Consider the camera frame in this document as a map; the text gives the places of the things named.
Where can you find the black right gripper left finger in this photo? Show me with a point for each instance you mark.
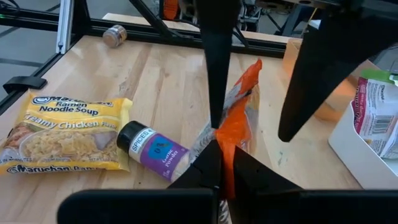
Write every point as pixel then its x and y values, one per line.
pixel 140 207

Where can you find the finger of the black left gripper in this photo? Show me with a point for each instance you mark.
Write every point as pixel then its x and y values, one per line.
pixel 217 46
pixel 326 62

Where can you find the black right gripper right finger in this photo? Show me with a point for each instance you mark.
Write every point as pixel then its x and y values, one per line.
pixel 295 208

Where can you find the white maroon ramen packet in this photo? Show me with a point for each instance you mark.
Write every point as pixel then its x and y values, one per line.
pixel 376 115

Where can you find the orange chicken ramen packet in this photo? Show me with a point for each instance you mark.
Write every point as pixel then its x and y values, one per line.
pixel 236 127

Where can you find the purple garlic powder bottle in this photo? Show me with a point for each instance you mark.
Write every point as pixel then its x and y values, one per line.
pixel 155 149

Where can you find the white plastic bin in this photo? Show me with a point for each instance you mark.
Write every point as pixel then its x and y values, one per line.
pixel 357 165

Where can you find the yellow creamy chicken ramen packet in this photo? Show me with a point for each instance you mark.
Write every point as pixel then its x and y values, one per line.
pixel 68 137

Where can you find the black table clamp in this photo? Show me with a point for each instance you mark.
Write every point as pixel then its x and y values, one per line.
pixel 25 83

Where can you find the black aluminium table frame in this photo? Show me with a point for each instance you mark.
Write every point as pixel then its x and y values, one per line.
pixel 155 34

